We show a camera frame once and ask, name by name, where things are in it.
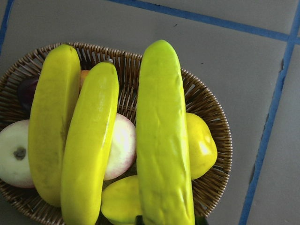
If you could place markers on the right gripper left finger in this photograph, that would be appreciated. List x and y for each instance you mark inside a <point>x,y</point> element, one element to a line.
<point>139,220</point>

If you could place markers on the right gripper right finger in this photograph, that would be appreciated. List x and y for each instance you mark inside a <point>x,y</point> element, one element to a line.
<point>201,221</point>

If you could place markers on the yellow lemon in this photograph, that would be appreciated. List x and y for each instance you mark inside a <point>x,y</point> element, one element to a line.
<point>202,148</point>

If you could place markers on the brown wicker basket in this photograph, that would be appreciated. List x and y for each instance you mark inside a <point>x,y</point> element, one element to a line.
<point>207,190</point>

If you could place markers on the yellow mango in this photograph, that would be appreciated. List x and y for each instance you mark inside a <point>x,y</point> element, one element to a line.
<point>120,202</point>

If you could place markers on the yellow banana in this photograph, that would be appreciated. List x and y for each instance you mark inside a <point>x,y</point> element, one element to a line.
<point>53,104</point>
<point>163,165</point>
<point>88,146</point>

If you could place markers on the dark purple plum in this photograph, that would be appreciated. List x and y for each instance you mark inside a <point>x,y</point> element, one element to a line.
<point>26,91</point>

